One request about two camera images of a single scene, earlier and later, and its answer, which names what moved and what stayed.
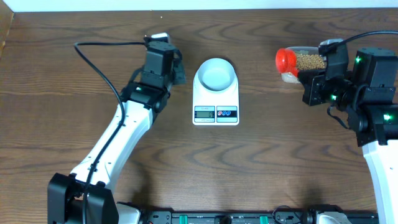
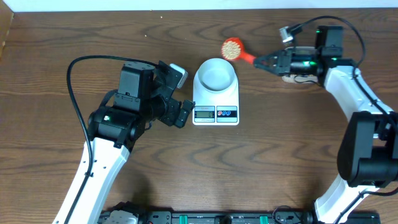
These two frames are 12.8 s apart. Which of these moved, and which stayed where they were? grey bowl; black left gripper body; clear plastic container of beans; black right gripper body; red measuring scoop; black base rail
Moved: black left gripper body; black right gripper body; red measuring scoop
Stayed: grey bowl; black base rail; clear plastic container of beans
